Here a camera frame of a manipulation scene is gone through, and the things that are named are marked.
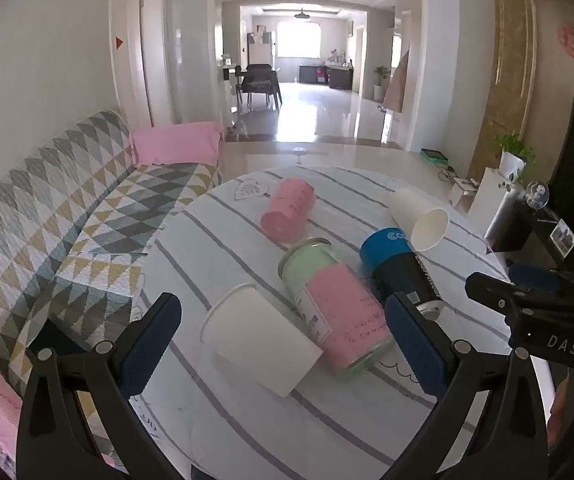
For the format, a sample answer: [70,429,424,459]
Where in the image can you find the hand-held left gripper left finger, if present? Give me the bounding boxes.
[16,291,188,480]

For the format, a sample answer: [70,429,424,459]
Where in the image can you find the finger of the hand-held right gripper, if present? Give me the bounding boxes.
[507,261,574,302]
[466,271,574,321]

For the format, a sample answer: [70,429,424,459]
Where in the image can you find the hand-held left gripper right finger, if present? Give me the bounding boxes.
[381,291,551,480]

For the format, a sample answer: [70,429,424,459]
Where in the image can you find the white paper cup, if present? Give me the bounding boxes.
[386,188,450,252]
[200,283,324,399]

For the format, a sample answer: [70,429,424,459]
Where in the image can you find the pink cup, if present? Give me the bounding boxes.
[260,178,316,242]

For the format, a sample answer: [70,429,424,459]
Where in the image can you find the dark television stand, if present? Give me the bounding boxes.
[487,195,574,281]

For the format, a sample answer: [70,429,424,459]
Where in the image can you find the glass globe ornament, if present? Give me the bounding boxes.
[524,180,550,210]

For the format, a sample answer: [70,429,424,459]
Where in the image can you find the blue and black can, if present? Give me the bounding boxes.
[359,227,445,322]

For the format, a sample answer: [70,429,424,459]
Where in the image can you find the glass jar with pink label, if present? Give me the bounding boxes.
[280,238,396,380]

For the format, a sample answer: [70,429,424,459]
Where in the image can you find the small white stool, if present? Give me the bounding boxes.
[449,177,478,208]

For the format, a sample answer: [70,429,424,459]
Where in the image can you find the potted green plant white pot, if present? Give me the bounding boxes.
[493,132,536,181]

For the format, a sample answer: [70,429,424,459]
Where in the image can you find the striped white tablecloth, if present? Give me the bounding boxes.
[129,165,558,480]

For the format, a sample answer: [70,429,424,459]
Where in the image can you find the sofa with triangle quilt cover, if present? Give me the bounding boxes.
[0,109,225,480]

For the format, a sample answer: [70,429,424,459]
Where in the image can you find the pink pillow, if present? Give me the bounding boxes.
[129,121,226,168]

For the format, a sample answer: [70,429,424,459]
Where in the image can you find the pink hanging cloth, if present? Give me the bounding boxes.
[384,50,412,113]

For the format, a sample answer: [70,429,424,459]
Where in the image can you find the tall potted plant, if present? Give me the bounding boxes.
[372,65,390,101]

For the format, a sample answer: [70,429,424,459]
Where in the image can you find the dark low cabinet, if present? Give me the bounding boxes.
[299,65,355,91]

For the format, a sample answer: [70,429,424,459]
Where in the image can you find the dining table with dark chairs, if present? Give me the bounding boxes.
[222,64,282,111]

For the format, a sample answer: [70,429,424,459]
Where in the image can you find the white refrigerator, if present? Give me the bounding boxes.
[247,31,275,68]

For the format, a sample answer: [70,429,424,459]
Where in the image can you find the small photo frame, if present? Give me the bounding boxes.
[549,220,574,256]

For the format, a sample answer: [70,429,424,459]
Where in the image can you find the white pedestal cabinet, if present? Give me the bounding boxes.
[467,167,520,241]

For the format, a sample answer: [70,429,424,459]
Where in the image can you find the red round wall decoration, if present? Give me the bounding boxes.
[558,22,574,60]

